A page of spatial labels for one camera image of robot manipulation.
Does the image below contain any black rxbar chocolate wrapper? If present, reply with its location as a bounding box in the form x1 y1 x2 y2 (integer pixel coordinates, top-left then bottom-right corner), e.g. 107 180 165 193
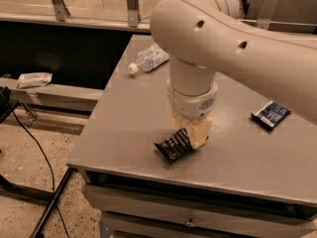
155 128 193 166

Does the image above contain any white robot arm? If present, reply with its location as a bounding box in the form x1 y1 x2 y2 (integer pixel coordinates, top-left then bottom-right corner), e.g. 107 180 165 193
151 0 317 149

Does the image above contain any blue snack bar wrapper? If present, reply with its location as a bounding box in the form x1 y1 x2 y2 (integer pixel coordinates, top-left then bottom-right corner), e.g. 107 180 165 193
251 101 290 131

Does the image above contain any clear plastic water bottle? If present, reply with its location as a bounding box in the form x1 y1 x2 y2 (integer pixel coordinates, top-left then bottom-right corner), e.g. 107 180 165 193
128 44 169 74

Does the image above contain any grey cabinet drawer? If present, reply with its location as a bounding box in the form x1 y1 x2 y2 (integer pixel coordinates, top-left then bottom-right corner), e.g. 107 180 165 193
82 184 316 238

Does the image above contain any black tripod leg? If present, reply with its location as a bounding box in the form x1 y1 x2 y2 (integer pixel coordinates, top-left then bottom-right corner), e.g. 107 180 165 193
30 169 73 238

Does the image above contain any grey metal shelf beam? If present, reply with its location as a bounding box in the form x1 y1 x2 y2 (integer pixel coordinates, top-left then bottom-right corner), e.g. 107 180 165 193
0 78 103 112

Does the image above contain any white crumpled packet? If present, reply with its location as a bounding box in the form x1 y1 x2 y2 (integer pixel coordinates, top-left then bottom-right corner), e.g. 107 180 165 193
16 72 53 89

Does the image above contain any black device at left edge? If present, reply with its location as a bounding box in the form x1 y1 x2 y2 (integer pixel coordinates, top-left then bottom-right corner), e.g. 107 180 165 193
0 86 19 124

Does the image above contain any right metal railing bracket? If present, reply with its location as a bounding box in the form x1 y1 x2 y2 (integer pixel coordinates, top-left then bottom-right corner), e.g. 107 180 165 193
257 0 278 30

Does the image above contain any metal railing bracket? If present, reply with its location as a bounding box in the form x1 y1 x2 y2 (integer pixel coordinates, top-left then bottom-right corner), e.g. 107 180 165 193
257 0 278 30
126 0 140 28
52 0 70 22

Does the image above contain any middle metal railing bracket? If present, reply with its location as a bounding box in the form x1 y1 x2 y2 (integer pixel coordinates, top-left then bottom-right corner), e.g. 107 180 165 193
126 0 140 28

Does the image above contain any black floor cable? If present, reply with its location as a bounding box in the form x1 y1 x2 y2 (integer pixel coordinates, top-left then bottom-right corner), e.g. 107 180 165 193
11 110 71 238

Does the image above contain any left metal railing bracket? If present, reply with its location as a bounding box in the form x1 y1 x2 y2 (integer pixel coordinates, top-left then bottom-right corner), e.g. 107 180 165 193
52 0 70 22

